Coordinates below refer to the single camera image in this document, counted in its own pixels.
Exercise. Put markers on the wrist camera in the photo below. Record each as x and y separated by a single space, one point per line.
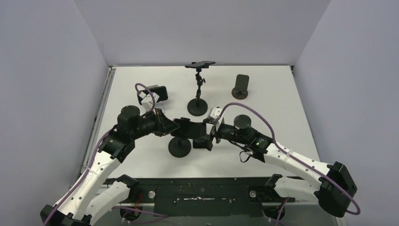
148 101
215 115

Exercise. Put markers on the phone on white stand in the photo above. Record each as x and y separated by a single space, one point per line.
161 91

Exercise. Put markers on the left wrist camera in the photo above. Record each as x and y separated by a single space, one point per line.
148 101

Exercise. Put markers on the tall black tripod stand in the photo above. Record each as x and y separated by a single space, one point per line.
198 106

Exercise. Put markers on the phone from wooden stand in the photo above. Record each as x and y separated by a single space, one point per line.
197 144

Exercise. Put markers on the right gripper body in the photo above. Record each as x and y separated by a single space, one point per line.
213 134

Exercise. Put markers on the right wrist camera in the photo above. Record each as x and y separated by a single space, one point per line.
215 115

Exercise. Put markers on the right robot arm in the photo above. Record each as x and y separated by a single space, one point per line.
331 186

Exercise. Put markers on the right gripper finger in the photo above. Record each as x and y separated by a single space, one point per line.
210 120
208 142

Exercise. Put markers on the black round base stand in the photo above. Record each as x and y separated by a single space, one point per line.
180 146

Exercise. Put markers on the white metal phone stand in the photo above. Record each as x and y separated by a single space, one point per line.
159 105

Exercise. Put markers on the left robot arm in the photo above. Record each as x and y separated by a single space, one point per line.
82 206

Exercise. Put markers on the wooden base phone stand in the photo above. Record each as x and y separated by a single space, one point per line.
240 90

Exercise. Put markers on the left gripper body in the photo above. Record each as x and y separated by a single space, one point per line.
159 131

